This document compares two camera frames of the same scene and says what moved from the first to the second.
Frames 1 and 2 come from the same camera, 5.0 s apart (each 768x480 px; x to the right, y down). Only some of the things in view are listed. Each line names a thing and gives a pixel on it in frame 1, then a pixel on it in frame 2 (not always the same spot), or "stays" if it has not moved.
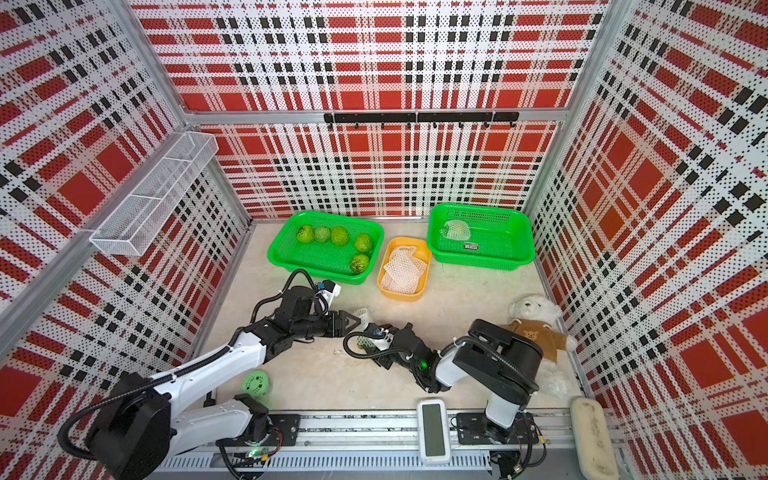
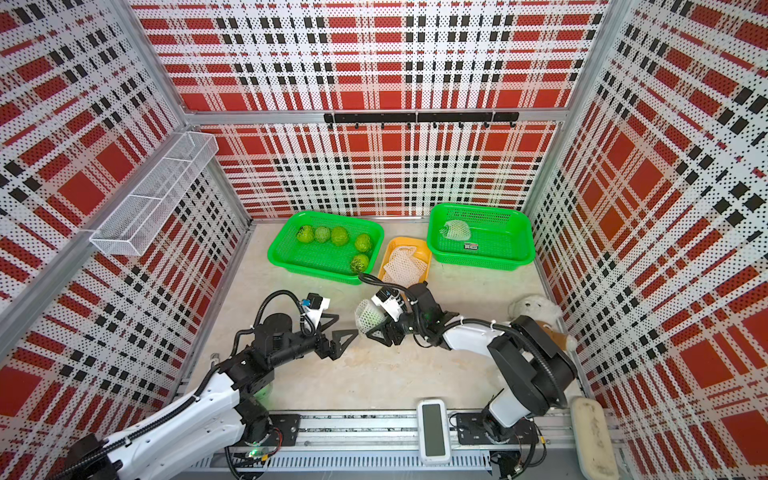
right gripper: (379, 358) to (385, 329)
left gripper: (342, 322) to (334, 351)
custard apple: (359, 263) stays
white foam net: (456, 230) stays
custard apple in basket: (339, 235) stays
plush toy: (534, 318) stays
